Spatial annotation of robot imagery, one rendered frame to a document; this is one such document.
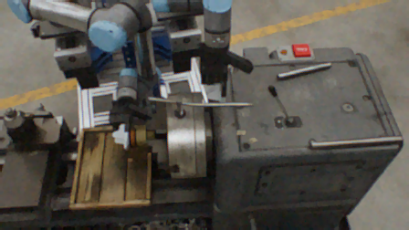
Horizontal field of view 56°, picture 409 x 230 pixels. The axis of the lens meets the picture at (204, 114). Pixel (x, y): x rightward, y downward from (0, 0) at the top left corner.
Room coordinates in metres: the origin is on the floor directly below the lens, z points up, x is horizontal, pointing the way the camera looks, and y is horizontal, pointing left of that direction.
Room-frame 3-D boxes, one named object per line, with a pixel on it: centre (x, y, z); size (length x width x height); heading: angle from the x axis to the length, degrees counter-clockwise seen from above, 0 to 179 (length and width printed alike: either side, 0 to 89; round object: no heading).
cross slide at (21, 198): (0.76, 0.69, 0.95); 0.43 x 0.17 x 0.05; 4
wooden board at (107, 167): (0.76, 0.37, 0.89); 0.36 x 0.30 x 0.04; 4
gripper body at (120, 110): (0.88, 0.31, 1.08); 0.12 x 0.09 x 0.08; 3
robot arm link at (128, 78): (1.04, 0.31, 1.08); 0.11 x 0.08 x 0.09; 3
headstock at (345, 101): (0.83, -0.32, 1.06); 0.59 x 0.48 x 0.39; 94
